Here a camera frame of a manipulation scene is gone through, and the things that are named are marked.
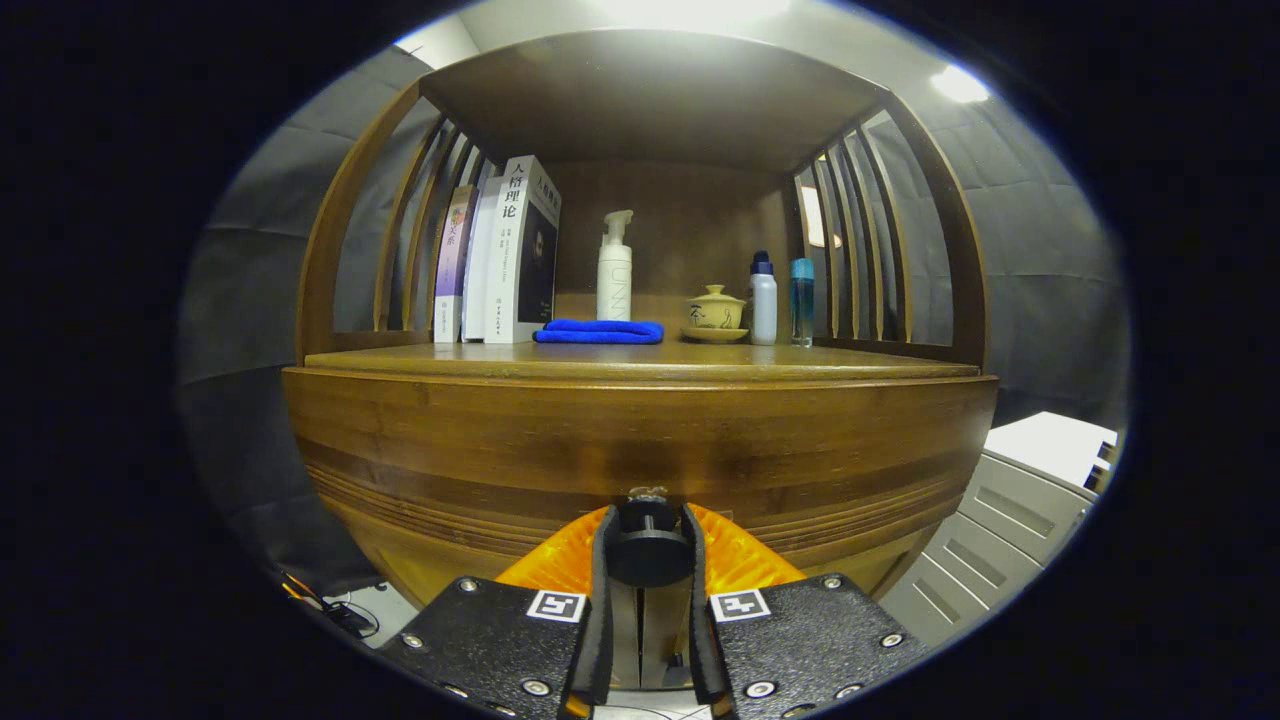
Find white bottle with blue cap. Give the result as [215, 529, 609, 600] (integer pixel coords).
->
[750, 250, 779, 346]

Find white book with dark portrait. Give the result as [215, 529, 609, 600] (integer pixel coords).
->
[484, 155, 563, 345]

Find thin white book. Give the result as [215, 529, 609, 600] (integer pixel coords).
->
[462, 178, 503, 343]

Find purple book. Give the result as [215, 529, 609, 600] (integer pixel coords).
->
[433, 184, 479, 345]

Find white pump bottle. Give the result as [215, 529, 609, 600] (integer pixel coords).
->
[597, 209, 635, 323]

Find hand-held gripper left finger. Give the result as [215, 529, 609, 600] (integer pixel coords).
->
[375, 503, 619, 720]

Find yellow lidded teacup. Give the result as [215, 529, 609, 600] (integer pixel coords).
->
[686, 284, 747, 331]

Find wooden countertop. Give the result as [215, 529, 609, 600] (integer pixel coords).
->
[303, 335, 981, 386]

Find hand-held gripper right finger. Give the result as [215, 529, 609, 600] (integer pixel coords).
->
[680, 503, 931, 720]

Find wooden cabinet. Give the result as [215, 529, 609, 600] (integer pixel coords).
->
[283, 28, 999, 611]

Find blue folded cloth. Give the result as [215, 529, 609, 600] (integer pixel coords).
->
[533, 318, 665, 346]

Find round ceiling lamp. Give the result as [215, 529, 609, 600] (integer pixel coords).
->
[590, 0, 791, 31]

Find black drawer knob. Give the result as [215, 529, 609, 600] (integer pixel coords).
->
[606, 497, 693, 589]

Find black floor cables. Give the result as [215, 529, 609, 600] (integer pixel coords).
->
[280, 570, 386, 641]

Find white drawer unit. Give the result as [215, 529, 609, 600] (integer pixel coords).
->
[880, 412, 1119, 646]

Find clear blue bottle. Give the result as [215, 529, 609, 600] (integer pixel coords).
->
[790, 258, 816, 348]

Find rectangular ceiling lamp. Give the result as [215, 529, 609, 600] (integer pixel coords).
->
[930, 65, 991, 104]

